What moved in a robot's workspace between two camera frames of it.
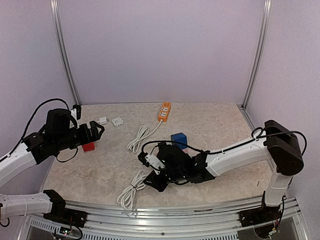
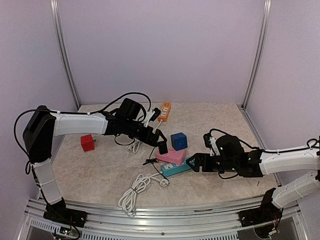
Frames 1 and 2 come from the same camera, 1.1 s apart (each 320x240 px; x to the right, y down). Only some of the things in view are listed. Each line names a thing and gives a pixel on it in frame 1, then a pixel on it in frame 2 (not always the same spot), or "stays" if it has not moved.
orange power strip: [164, 113] stays
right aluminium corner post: [262, 49] stays
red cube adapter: [88, 147] stays
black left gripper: [86, 138] → [147, 140]
